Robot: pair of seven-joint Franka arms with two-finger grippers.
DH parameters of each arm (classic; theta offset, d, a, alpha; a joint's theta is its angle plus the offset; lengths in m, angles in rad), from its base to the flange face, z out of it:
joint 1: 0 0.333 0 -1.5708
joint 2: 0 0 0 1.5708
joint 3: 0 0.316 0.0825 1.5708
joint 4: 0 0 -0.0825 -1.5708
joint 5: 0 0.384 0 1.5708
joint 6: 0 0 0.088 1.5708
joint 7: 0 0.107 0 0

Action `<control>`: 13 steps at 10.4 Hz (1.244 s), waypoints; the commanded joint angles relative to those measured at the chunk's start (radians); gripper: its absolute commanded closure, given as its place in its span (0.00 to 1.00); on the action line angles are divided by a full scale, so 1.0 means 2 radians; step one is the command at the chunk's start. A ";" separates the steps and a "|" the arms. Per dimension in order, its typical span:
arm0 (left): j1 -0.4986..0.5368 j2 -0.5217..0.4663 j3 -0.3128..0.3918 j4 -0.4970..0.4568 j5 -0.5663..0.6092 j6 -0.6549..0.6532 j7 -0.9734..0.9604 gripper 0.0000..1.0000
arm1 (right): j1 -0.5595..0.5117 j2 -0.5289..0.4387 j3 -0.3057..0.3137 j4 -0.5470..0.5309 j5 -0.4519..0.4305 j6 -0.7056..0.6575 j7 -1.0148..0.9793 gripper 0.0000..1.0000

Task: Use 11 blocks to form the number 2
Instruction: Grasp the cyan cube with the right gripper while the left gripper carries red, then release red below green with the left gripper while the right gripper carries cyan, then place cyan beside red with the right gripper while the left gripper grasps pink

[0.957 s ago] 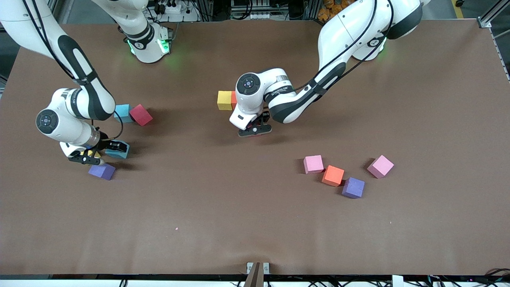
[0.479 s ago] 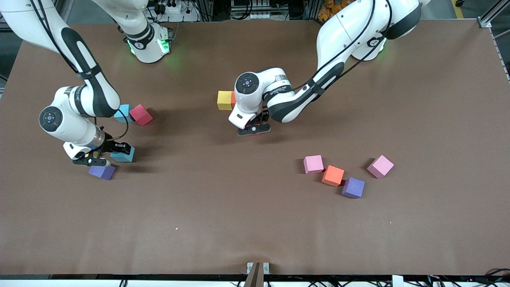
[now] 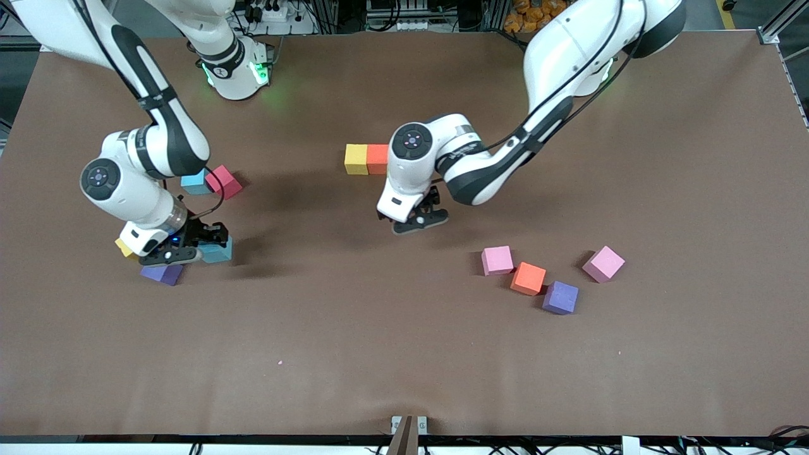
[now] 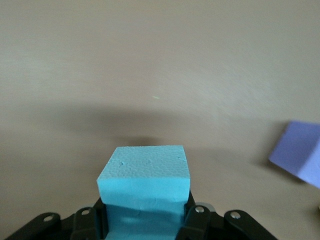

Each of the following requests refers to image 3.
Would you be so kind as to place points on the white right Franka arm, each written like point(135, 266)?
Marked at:
point(100, 179)

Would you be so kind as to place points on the orange foam cube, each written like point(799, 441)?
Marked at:
point(377, 158)
point(528, 278)

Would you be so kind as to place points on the white power strip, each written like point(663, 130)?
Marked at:
point(272, 11)

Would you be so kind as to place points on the brown table mat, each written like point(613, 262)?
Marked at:
point(379, 316)

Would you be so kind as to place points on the pink foam cube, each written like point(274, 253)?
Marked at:
point(497, 260)
point(603, 263)

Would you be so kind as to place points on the cyan foam cube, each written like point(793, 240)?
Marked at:
point(193, 184)
point(218, 253)

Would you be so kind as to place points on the metal bracket with brown post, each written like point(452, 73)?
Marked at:
point(407, 436)

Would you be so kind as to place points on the violet foam cube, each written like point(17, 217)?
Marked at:
point(560, 297)
point(163, 275)

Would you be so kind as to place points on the bag of orange snacks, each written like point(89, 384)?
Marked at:
point(524, 9)

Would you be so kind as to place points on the white label tag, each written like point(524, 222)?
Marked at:
point(630, 446)

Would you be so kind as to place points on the aluminium side rail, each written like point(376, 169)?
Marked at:
point(797, 95)

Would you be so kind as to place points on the aluminium frame profile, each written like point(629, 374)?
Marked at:
point(45, 46)
point(768, 36)

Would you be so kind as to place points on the yellow foam cube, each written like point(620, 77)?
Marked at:
point(122, 246)
point(356, 160)

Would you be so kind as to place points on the red foam cube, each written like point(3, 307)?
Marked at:
point(227, 183)

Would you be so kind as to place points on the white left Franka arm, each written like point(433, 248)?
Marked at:
point(412, 142)

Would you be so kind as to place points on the grey equipment rack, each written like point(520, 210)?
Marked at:
point(411, 25)

